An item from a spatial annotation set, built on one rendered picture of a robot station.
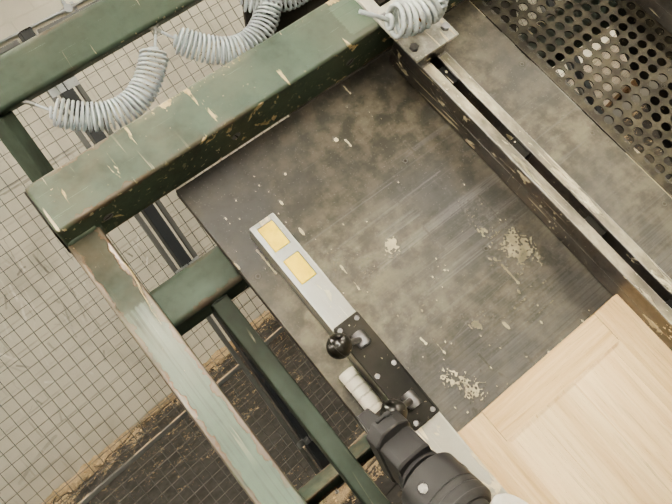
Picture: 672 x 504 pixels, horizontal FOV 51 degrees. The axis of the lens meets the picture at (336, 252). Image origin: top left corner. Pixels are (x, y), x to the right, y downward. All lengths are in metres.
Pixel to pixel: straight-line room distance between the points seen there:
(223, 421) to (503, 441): 0.43
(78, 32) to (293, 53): 0.57
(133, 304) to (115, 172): 0.21
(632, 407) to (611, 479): 0.12
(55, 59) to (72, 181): 0.52
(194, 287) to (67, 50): 0.66
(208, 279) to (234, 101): 0.30
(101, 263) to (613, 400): 0.84
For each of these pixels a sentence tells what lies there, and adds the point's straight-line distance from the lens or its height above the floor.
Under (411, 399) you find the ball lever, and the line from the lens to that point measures 1.10.
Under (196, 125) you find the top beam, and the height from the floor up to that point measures 1.89.
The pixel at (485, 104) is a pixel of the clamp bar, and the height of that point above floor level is 1.66.
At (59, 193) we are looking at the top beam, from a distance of 1.20.
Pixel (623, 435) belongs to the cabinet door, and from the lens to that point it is 1.24.
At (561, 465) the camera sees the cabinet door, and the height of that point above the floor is 1.19.
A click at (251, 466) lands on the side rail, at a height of 1.45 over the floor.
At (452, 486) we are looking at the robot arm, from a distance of 0.89.
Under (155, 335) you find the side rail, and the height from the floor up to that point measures 1.66.
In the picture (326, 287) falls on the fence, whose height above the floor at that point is 1.57.
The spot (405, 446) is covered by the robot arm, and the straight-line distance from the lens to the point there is 0.93.
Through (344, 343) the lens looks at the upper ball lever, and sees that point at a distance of 1.00.
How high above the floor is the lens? 1.95
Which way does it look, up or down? 17 degrees down
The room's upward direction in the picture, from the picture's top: 32 degrees counter-clockwise
